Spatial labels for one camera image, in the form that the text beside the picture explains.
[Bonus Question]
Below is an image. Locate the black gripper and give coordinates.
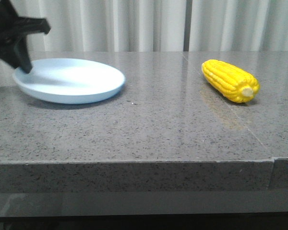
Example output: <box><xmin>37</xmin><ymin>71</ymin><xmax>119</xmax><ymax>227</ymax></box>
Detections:
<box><xmin>0</xmin><ymin>0</ymin><xmax>51</xmax><ymax>73</ymax></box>

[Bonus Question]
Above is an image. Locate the light blue round plate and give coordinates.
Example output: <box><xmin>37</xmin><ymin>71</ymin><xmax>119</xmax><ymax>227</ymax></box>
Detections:
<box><xmin>13</xmin><ymin>58</ymin><xmax>125</xmax><ymax>104</ymax></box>

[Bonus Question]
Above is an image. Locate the yellow corn cob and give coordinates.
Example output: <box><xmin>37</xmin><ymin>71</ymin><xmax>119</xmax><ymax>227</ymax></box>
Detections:
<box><xmin>202</xmin><ymin>59</ymin><xmax>260</xmax><ymax>104</ymax></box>

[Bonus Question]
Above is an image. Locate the white pleated curtain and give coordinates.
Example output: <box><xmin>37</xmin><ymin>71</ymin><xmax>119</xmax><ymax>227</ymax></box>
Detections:
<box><xmin>12</xmin><ymin>0</ymin><xmax>288</xmax><ymax>52</ymax></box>

